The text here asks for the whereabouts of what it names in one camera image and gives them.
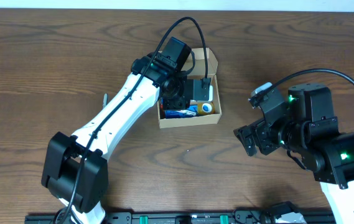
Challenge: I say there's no thin black permanent marker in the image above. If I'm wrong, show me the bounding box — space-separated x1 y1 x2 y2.
103 93 108 108

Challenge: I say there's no cardboard box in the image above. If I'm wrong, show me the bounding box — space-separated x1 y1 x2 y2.
157 48 222 129

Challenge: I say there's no black whiteboard marker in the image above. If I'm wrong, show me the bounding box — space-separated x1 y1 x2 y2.
177 110 197 118

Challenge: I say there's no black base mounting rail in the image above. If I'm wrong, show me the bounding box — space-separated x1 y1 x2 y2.
24 210 336 224

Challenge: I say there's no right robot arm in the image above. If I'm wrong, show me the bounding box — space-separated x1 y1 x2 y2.
233 83 354 223

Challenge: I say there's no blue plastic rectangular block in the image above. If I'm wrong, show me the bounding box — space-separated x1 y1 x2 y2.
164 105 198 119

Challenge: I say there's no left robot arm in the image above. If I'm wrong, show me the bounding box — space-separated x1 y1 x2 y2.
41 37 213 223

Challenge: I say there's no yellow tape roll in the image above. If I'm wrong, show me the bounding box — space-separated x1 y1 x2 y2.
197 101 215 116

